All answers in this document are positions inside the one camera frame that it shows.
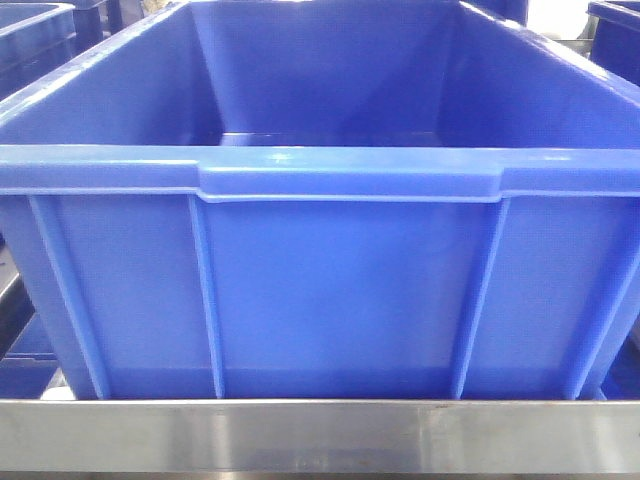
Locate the large blue plastic crate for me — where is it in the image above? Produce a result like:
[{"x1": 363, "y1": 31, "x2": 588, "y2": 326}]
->
[{"x1": 1, "y1": 1, "x2": 639, "y2": 400}]

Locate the blue bin upper left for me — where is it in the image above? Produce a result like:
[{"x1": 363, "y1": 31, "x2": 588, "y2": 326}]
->
[{"x1": 1, "y1": 2, "x2": 76, "y2": 99}]

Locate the blue bin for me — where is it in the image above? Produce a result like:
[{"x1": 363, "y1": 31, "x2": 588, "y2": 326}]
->
[
  {"x1": 1, "y1": 2, "x2": 76, "y2": 99},
  {"x1": 587, "y1": 1, "x2": 640, "y2": 85}
]

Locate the blue bin upper right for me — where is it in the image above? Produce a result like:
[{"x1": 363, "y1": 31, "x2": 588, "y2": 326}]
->
[{"x1": 587, "y1": 1, "x2": 640, "y2": 85}]

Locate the steel shelf front rail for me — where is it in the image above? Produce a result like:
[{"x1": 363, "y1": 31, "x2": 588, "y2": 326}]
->
[{"x1": 1, "y1": 400, "x2": 639, "y2": 475}]

